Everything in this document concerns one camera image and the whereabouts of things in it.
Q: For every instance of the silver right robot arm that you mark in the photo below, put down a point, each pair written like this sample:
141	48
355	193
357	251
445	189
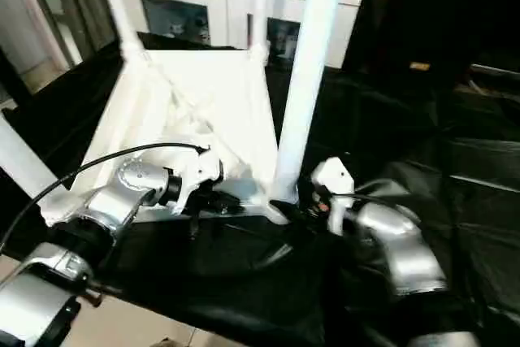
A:
398	241

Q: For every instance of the dark robot torso front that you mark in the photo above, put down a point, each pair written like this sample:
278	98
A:
167	343

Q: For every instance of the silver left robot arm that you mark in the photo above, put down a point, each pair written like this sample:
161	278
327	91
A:
122	196

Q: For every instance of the white plastic table leg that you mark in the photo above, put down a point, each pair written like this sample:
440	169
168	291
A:
260	5
313	58
118	5
24	152

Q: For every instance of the white plastic table top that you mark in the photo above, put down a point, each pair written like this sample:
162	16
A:
203	79

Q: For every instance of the black work mat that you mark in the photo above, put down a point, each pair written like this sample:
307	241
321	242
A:
406	140

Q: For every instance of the black cabinet with gold label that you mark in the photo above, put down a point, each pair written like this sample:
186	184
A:
438	9

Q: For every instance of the black stand leg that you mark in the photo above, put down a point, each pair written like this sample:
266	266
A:
101	292

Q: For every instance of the grey curtain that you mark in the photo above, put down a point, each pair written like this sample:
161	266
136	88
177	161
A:
85	1

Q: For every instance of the white sliding door frame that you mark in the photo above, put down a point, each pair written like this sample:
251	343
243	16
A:
36	18

